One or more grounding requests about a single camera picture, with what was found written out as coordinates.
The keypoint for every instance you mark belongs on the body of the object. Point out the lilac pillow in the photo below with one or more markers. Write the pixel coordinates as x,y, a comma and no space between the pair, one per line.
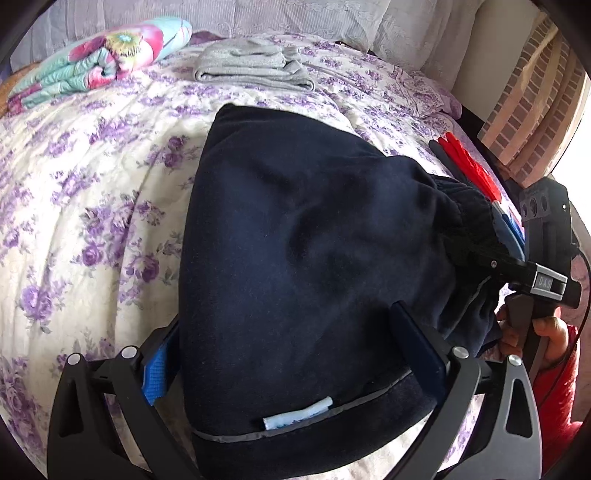
443,99

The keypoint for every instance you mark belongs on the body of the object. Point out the brick pattern curtain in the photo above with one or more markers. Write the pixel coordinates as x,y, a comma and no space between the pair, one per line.
531,106

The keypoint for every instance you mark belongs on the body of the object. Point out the white lace cover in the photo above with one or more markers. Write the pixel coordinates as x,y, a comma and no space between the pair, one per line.
323,18

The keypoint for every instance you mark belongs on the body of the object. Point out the red blue white jacket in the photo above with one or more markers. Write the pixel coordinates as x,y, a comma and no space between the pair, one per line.
471,166

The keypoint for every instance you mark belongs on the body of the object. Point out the dark grey garment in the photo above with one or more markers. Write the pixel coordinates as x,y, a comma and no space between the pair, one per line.
443,154

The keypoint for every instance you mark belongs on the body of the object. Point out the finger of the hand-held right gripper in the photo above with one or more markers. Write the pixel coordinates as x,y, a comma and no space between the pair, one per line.
498,264

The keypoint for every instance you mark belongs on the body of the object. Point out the window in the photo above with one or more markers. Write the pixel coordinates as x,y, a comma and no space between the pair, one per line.
575,152

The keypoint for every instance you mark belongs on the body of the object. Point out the purple floral bedspread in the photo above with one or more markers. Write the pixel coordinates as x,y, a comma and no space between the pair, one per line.
92,207

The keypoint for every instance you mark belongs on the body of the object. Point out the navy pants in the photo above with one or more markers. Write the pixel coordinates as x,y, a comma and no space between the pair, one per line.
300,254

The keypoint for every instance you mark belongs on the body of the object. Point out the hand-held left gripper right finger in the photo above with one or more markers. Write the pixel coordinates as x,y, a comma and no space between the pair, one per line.
418,344

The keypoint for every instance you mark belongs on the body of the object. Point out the black bed frame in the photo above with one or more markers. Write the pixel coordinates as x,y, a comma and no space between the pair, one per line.
480,129

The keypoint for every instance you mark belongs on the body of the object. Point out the folded floral quilt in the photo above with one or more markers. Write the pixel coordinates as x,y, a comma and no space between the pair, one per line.
101,55

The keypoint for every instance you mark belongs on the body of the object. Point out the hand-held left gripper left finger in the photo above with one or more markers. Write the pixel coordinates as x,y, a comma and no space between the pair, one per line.
154,378

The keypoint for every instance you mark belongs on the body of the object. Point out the person's right hand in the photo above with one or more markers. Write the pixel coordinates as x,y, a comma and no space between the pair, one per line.
554,341

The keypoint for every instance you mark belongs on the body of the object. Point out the folded grey garment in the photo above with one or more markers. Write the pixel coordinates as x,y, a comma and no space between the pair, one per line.
249,64

